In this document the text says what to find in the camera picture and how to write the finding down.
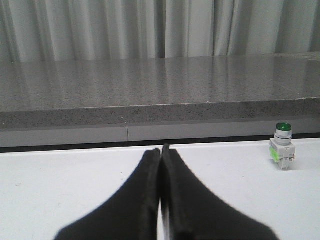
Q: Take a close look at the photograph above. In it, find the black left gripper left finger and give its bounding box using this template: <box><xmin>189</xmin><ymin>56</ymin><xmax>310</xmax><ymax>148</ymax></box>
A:
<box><xmin>56</xmin><ymin>148</ymin><xmax>161</xmax><ymax>240</ymax></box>

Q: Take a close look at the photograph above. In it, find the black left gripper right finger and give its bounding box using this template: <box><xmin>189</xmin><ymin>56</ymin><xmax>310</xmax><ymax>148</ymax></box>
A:
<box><xmin>161</xmin><ymin>144</ymin><xmax>278</xmax><ymax>240</ymax></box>

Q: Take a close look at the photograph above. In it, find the grey granite counter ledge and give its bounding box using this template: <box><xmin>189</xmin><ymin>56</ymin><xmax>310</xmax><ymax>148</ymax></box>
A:
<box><xmin>0</xmin><ymin>52</ymin><xmax>320</xmax><ymax>152</ymax></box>

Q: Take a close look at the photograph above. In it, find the grey-white pleated curtain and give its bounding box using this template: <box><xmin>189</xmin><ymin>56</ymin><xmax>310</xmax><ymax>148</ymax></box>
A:
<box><xmin>0</xmin><ymin>0</ymin><xmax>320</xmax><ymax>62</ymax></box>

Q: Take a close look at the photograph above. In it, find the green pushbutton switch white body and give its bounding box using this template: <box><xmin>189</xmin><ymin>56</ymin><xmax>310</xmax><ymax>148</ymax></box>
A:
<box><xmin>269</xmin><ymin>122</ymin><xmax>296</xmax><ymax>170</ymax></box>

